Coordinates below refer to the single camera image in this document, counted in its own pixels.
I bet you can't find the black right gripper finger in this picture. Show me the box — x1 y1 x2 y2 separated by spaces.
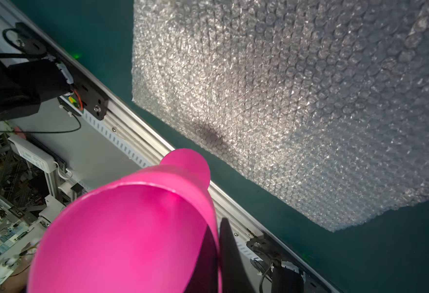
219 218 255 293

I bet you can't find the pink plastic wine glass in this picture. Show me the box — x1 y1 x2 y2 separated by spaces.
27 149 222 293

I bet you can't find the clear bubble wrap sheet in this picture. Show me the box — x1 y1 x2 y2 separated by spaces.
132 1 429 232

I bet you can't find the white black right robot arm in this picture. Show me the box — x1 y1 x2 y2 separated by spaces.
219 218 304 293

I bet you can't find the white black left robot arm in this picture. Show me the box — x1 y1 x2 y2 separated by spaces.
0 54 72 122

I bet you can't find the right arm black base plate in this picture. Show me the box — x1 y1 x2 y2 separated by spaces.
246 235 331 293

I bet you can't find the aluminium front rail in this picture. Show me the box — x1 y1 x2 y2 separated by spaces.
0 1 337 293

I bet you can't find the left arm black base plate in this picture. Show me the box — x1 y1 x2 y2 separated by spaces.
2 22 110 121

